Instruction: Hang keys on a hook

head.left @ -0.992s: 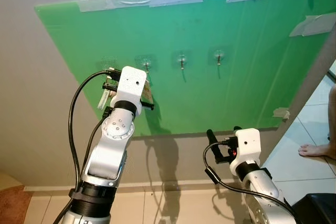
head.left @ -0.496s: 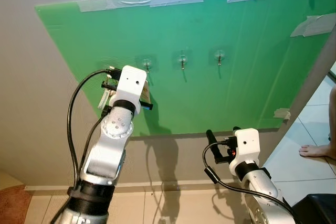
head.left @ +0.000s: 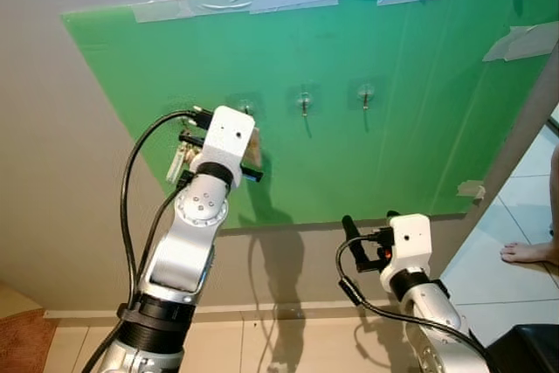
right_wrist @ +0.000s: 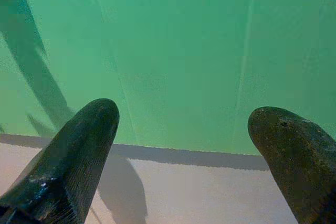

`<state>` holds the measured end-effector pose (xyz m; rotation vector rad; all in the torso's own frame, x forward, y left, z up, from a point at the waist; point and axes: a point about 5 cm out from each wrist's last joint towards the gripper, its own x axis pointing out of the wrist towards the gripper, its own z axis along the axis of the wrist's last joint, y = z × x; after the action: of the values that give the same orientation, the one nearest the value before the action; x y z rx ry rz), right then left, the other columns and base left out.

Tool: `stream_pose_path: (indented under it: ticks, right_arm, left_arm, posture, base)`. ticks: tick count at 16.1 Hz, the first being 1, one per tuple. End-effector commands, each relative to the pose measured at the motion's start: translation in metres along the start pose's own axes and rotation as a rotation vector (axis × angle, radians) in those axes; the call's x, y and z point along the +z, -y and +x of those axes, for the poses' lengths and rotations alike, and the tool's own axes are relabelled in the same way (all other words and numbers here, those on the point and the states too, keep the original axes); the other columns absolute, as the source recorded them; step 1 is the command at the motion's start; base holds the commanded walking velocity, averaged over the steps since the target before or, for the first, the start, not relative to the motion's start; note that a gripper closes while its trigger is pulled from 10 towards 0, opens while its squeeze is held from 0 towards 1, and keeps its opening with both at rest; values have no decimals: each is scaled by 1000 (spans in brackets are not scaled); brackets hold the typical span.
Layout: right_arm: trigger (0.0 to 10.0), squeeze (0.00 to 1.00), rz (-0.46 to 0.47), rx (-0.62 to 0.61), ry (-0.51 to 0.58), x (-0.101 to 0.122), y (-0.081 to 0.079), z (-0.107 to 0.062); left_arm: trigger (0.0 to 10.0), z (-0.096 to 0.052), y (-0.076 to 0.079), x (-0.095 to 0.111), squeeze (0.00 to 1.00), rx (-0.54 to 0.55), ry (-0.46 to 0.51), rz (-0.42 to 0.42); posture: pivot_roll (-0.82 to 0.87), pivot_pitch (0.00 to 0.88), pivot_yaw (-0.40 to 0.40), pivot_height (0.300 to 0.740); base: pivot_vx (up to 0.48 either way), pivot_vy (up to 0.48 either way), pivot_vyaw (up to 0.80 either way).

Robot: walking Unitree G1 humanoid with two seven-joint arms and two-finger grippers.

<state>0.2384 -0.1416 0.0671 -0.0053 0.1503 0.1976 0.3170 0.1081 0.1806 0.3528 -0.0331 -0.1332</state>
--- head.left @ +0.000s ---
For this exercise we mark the green wall board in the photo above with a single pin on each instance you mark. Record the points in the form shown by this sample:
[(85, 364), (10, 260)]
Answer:
[(393, 155)]

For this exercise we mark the small grey tape piece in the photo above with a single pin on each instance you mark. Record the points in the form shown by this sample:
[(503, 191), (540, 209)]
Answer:
[(472, 189)]

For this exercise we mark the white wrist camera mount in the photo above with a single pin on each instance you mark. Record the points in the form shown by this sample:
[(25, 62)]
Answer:
[(227, 141), (410, 242)]

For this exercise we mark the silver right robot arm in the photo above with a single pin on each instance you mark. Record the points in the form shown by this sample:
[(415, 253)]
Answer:
[(437, 329)]

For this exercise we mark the person bare leg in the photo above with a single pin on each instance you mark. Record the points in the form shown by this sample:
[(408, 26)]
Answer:
[(528, 253)]

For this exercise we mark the clear adhesive metal hook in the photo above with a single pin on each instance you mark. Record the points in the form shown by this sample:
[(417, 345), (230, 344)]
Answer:
[(247, 109), (365, 92), (304, 98)]

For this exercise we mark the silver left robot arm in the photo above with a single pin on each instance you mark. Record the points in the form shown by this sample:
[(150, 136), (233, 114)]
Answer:
[(188, 251)]

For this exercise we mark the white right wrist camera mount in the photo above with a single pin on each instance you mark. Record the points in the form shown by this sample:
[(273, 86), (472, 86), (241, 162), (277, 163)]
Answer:
[(410, 242)]

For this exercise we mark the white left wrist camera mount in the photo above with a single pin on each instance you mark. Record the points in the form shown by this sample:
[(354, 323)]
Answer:
[(227, 141)]

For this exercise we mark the black box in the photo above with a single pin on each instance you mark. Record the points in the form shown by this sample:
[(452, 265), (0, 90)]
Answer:
[(528, 354)]

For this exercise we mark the wide grey tape piece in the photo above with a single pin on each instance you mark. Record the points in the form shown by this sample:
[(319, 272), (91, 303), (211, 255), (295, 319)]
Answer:
[(524, 41)]

